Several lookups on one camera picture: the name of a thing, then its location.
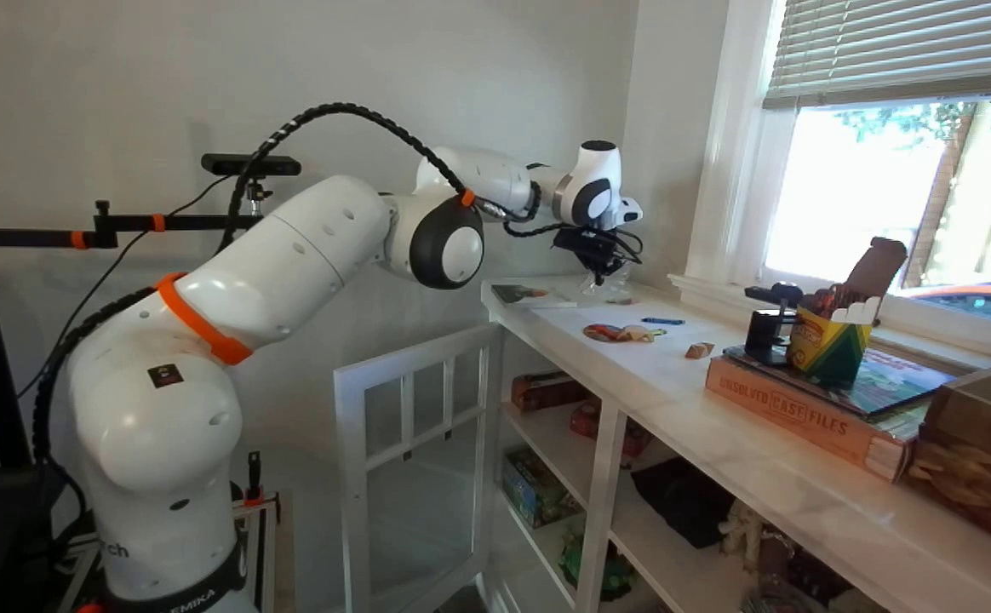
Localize large orange hardcover book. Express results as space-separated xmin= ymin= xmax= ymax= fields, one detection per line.
xmin=700 ymin=352 xmax=931 ymax=486

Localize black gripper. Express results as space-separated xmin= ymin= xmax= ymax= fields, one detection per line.
xmin=559 ymin=222 xmax=636 ymax=286

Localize brown printed box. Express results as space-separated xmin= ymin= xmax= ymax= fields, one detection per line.
xmin=506 ymin=372 xmax=594 ymax=417

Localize round colourful puzzle disc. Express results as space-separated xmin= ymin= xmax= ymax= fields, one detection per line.
xmin=579 ymin=320 xmax=646 ymax=349

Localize wooden crate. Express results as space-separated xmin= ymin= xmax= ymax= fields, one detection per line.
xmin=903 ymin=353 xmax=991 ymax=560

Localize black stereo camera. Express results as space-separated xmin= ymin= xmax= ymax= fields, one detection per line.
xmin=199 ymin=150 xmax=304 ymax=180

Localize wide white window blind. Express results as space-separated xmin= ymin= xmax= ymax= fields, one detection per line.
xmin=764 ymin=0 xmax=991 ymax=112

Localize white paned cabinet door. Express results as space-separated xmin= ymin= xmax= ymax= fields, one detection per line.
xmin=329 ymin=320 xmax=503 ymax=613

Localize green printed box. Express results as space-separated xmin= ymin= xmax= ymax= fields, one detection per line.
xmin=499 ymin=442 xmax=583 ymax=527

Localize black corrugated cable hose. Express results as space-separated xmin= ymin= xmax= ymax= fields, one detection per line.
xmin=29 ymin=100 xmax=455 ymax=486

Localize dark flat book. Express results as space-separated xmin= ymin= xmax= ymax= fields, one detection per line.
xmin=721 ymin=341 xmax=956 ymax=422

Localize red flat book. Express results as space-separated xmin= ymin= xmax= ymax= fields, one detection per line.
xmin=565 ymin=395 xmax=656 ymax=462

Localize red black hand tool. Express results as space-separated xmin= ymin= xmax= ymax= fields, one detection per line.
xmin=242 ymin=450 xmax=264 ymax=509

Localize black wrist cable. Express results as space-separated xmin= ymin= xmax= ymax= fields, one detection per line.
xmin=479 ymin=197 xmax=572 ymax=242

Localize black fabric bag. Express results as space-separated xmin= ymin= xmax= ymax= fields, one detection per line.
xmin=631 ymin=454 xmax=735 ymax=553

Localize green packet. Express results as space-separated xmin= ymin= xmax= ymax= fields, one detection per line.
xmin=559 ymin=527 xmax=639 ymax=608

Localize glass window pane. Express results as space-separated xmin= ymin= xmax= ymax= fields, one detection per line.
xmin=764 ymin=95 xmax=991 ymax=293

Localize white shelf cabinet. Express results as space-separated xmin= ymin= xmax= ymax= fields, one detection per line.
xmin=473 ymin=269 xmax=991 ymax=613

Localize clear plastic zip bag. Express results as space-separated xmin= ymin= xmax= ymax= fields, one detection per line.
xmin=574 ymin=269 xmax=639 ymax=314

